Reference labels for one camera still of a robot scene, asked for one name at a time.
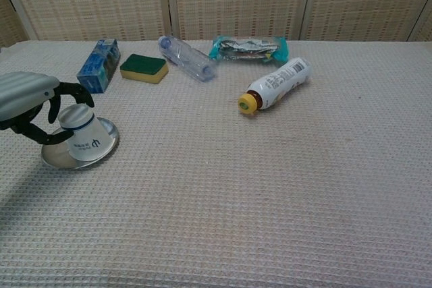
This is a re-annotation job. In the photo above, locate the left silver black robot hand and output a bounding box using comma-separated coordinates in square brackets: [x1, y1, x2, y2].
[0, 71, 96, 146]

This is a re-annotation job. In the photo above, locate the steel round plate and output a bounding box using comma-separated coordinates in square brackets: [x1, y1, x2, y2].
[40, 117, 120, 170]

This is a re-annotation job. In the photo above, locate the white paper cup blue band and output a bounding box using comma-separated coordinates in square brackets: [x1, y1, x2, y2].
[57, 105, 107, 162]

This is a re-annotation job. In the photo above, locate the woven bamboo screen panel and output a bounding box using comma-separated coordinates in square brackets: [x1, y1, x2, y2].
[0, 0, 30, 49]
[407, 0, 432, 42]
[0, 0, 171, 42]
[165, 0, 313, 41]
[298, 0, 432, 42]

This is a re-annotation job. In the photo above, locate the blue rectangular carton box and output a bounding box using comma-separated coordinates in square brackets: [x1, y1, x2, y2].
[76, 38, 122, 95]

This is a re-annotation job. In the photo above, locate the yellow green scrubbing sponge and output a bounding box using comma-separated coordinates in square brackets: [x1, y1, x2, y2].
[119, 53, 169, 85]

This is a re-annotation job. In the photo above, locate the clear empty plastic bottle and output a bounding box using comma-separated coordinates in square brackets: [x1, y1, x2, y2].
[158, 35, 217, 84]

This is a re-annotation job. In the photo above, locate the teal silver snack packet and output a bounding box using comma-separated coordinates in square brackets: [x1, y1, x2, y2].
[208, 35, 290, 67]

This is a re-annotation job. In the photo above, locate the beige waffle weave tablecloth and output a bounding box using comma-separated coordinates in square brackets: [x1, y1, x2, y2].
[0, 38, 432, 288]

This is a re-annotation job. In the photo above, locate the white bottle yellow cap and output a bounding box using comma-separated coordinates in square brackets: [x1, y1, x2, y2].
[238, 57, 312, 117]

